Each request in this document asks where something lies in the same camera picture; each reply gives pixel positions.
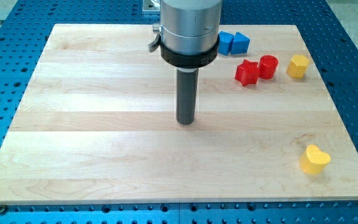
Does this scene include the blue cube block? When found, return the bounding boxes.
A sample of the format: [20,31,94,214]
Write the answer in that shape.
[218,31,234,55]

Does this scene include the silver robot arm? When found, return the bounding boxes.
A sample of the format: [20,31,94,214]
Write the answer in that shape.
[149,0,223,70]

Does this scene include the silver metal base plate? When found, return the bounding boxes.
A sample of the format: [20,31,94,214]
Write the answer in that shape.
[142,0,160,14]

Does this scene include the yellow hexagon block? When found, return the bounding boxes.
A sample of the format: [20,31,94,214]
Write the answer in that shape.
[287,55,310,78]

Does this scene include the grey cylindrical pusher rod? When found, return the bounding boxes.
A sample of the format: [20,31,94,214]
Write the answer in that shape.
[176,68,198,125]

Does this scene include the red star block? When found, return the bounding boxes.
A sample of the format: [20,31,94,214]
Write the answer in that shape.
[234,59,259,86]

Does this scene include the yellow heart block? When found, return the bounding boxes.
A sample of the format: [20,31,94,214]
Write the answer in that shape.
[299,144,331,175]

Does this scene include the red cylinder block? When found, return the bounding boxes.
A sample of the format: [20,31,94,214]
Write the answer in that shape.
[258,55,278,79]

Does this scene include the light wooden board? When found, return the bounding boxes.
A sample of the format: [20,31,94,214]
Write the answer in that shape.
[0,24,358,205]

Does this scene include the blue triangle block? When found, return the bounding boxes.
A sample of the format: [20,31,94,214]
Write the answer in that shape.
[231,32,250,55]

